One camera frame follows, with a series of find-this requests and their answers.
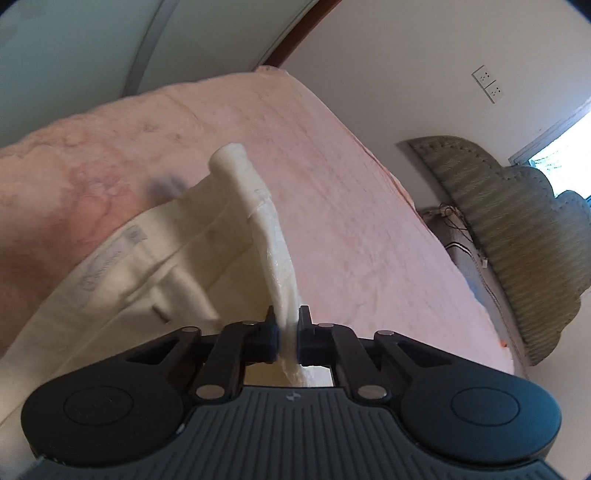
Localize green striped headboard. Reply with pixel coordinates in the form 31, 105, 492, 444
408, 136, 590, 365

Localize window with bright light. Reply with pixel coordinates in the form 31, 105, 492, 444
509, 99, 590, 202

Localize cream white pants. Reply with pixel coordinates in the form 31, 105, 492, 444
1, 143, 331, 479

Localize white wall socket plate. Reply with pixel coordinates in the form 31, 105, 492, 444
472, 65, 504, 104

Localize brown wooden wardrobe frame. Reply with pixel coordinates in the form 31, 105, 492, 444
263, 0, 341, 68

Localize pink bed blanket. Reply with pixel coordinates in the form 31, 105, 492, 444
1, 67, 516, 373

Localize mattress side with cables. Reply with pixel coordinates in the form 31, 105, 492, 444
420, 205, 530, 378

